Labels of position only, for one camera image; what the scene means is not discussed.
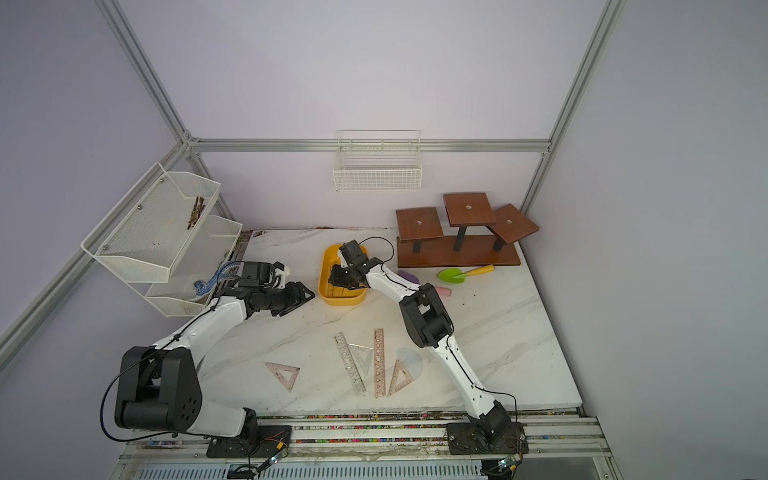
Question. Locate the pink triangle ruler left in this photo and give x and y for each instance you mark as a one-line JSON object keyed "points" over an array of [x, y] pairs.
{"points": [[285, 374]]}

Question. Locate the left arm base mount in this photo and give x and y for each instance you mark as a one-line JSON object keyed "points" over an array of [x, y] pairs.
{"points": [[254, 440]]}

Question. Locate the purple toy shovel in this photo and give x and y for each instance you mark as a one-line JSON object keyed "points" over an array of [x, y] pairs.
{"points": [[442, 291]]}

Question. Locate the clear patterned ruler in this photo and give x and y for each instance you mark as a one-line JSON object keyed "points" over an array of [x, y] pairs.
{"points": [[350, 366]]}

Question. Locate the pink triangle ruler right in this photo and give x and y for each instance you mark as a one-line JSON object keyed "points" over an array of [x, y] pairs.
{"points": [[401, 377]]}

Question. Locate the white wire wall basket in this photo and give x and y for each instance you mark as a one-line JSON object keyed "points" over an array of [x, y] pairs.
{"points": [[378, 161]]}

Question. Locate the brown items in basket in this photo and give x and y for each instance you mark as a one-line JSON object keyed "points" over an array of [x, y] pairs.
{"points": [[196, 212]]}

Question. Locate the aluminium frame post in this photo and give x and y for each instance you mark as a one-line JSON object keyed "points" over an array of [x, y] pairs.
{"points": [[139, 60]]}

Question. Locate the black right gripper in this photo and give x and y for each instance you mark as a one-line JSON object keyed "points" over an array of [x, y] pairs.
{"points": [[336, 280]]}

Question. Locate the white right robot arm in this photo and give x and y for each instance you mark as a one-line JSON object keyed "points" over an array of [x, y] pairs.
{"points": [[430, 326]]}

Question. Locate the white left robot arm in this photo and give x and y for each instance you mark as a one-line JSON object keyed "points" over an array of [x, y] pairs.
{"points": [[158, 388]]}

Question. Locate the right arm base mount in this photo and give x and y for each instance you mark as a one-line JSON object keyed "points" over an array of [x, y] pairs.
{"points": [[494, 433]]}

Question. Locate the aluminium rail base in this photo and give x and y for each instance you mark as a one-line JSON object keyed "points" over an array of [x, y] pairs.
{"points": [[397, 446]]}

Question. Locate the white mesh upper shelf basket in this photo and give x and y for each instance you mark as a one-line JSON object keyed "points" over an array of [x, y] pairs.
{"points": [[143, 239]]}

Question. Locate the white mesh lower shelf basket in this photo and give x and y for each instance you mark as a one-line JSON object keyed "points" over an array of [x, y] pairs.
{"points": [[209, 248]]}

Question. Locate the pink triangle ruler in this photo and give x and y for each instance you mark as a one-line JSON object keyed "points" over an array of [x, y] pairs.
{"points": [[285, 374], [401, 377]]}

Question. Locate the clear blue triangle ruler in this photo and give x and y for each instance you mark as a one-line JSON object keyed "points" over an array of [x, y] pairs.
{"points": [[363, 356]]}

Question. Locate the green toy shovel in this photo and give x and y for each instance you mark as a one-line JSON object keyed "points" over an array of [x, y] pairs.
{"points": [[456, 275]]}

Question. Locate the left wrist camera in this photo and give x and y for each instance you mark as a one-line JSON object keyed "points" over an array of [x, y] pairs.
{"points": [[263, 275]]}

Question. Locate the white mesh shelf basket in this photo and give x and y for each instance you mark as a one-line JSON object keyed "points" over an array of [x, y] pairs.
{"points": [[209, 248], [143, 239]]}

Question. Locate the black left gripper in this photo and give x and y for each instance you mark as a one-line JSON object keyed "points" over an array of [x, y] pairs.
{"points": [[296, 296]]}

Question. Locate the clear protractor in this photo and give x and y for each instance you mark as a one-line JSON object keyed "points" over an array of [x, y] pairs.
{"points": [[412, 361]]}

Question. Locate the brown wooden display stand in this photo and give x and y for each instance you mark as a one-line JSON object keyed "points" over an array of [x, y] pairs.
{"points": [[483, 235]]}

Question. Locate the pink stencil ruler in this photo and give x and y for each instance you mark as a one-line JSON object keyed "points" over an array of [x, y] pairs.
{"points": [[379, 364]]}

